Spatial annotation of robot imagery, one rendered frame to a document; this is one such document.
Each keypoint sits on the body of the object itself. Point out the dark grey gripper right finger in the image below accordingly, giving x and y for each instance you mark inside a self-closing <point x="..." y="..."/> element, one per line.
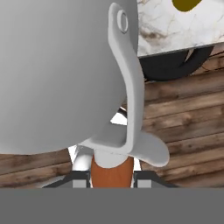
<point x="144" y="176"/>

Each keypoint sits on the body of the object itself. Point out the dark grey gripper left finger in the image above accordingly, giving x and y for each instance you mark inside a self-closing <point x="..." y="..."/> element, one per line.
<point x="78" y="176"/>

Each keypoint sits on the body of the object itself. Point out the olive yellow round object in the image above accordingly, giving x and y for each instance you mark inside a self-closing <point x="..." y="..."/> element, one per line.
<point x="186" y="4"/>

